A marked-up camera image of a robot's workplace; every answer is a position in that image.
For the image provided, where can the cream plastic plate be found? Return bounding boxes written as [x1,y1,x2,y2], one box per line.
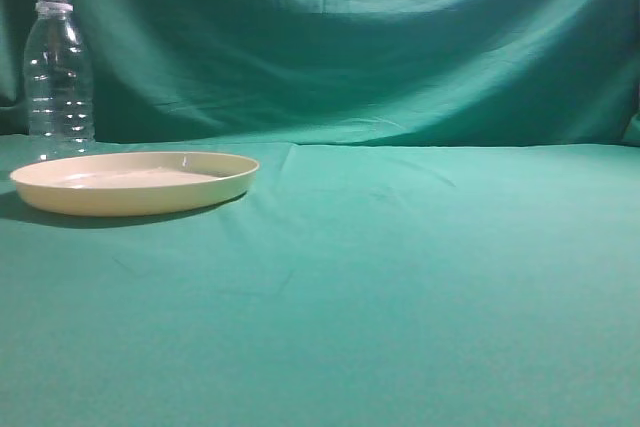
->
[10,151,260,217]

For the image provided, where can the green cloth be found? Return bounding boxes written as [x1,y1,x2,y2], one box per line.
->
[1,0,639,426]

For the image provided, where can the clear empty plastic bottle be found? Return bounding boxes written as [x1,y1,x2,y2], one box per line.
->
[23,0,95,161]

